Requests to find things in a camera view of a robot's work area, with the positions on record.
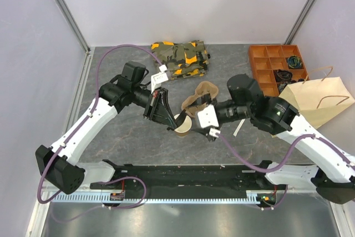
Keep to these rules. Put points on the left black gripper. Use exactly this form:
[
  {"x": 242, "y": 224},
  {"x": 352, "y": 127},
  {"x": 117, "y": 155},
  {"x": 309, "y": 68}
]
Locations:
[{"x": 163, "y": 114}]

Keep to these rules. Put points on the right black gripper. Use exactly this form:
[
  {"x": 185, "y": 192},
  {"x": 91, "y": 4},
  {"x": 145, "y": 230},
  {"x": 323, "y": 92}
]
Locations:
[{"x": 204, "y": 131}]

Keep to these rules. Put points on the brown paper coffee cup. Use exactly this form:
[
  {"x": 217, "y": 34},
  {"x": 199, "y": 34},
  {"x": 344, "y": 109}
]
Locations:
[{"x": 184, "y": 128}]

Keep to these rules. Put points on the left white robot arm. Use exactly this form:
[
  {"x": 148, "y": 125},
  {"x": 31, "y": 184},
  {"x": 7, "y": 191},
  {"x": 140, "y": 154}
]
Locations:
[{"x": 58, "y": 163}]

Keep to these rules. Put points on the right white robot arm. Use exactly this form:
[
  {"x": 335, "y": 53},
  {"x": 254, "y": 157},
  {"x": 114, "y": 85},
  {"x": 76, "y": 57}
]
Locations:
[{"x": 312, "y": 162}]

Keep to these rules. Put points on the brown pulp cup carrier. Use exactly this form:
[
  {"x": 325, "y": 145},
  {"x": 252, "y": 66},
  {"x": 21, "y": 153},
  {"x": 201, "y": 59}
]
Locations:
[{"x": 194, "y": 103}]

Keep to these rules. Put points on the white paper straw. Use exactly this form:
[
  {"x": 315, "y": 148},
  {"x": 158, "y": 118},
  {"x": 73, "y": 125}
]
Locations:
[{"x": 238, "y": 127}]

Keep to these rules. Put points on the camouflage folded cloth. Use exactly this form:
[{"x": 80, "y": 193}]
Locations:
[{"x": 183, "y": 60}]

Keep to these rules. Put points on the orange compartment tray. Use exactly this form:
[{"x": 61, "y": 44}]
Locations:
[{"x": 264, "y": 59}]

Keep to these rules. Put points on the blue green rubber bands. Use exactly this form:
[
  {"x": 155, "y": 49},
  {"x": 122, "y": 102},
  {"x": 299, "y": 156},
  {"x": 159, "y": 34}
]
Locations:
[{"x": 294, "y": 62}]

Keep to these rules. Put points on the brown paper bag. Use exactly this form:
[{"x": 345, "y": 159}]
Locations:
[{"x": 318, "y": 100}]

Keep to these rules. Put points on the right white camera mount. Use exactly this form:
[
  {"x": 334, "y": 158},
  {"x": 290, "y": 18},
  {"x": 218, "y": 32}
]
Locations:
[{"x": 207, "y": 121}]

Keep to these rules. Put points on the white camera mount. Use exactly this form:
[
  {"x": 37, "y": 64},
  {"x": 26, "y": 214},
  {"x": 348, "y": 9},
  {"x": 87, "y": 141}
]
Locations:
[
  {"x": 207, "y": 121},
  {"x": 159, "y": 78}
]

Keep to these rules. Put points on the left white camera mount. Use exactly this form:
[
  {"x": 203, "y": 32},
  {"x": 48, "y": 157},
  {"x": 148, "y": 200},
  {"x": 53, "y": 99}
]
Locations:
[{"x": 159, "y": 78}]

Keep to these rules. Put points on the aluminium cable duct rail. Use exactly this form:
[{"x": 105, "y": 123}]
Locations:
[{"x": 115, "y": 198}]

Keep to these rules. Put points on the right aluminium frame post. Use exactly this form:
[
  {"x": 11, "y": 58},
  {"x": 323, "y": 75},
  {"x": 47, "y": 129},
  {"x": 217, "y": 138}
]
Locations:
[{"x": 305, "y": 11}]

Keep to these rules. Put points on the aluminium frame post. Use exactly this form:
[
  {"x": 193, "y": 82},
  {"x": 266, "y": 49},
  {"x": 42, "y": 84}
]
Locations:
[
  {"x": 73, "y": 25},
  {"x": 305, "y": 11}
]

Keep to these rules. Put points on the left aluminium frame post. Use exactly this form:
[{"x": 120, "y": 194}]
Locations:
[{"x": 73, "y": 25}]

